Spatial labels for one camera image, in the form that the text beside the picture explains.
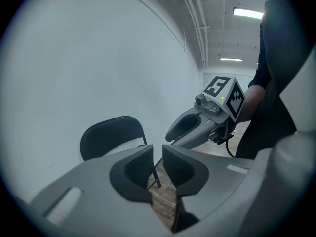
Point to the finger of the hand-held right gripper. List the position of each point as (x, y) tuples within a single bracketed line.
[(177, 128), (197, 138)]

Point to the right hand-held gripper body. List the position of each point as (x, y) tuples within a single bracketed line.
[(227, 100)]

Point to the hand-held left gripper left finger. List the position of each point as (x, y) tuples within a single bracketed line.
[(98, 181)]

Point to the person's right forearm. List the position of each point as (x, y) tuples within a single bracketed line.
[(251, 105)]

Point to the ceiling light strip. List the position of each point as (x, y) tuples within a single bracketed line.
[(230, 59), (248, 13)]

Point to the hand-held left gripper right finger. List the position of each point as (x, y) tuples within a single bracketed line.
[(222, 176)]

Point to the black folding chair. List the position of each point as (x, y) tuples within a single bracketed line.
[(111, 134)]

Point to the white ceiling pipes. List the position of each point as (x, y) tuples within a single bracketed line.
[(200, 21)]

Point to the person's black clothing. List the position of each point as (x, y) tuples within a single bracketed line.
[(279, 83)]

